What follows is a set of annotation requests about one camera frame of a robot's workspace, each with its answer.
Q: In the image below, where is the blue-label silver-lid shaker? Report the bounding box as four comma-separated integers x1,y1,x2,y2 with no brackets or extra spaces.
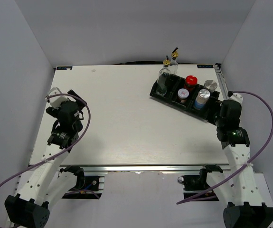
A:
193,89,210,110

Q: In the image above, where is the white silver-lid shaker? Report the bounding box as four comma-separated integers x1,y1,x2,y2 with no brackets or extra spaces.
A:
204,79,218,93

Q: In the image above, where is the red-lid sauce jar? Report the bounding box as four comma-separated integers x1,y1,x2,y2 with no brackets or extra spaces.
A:
184,75,198,93

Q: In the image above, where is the red-label spice jar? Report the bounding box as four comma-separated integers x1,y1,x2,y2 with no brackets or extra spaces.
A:
177,88,189,104

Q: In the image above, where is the black compartment tray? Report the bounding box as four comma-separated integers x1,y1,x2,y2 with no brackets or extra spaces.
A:
150,74,222,125

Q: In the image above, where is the dark-filled glass oil bottle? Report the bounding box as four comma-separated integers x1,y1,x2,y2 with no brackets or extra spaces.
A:
169,47,179,75

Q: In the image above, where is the clear glass oil bottle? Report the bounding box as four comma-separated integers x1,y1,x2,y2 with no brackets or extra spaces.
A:
156,56,171,96

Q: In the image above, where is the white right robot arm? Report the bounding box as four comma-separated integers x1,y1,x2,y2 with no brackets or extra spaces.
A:
215,100,273,228

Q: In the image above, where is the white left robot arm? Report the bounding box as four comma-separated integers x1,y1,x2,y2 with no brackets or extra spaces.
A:
5,87,89,228

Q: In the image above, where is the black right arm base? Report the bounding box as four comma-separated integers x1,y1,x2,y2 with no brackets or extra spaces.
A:
177,165,223,199

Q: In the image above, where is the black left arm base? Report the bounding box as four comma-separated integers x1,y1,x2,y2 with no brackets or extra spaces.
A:
60,166,104,200

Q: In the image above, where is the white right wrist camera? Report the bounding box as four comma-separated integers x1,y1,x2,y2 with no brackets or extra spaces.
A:
227,91,243,104

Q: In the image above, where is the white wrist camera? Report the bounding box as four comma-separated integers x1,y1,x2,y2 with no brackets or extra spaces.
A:
45,87,69,109
227,91,243,104

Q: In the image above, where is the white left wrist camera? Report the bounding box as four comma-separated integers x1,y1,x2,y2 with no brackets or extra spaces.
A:
45,87,69,109

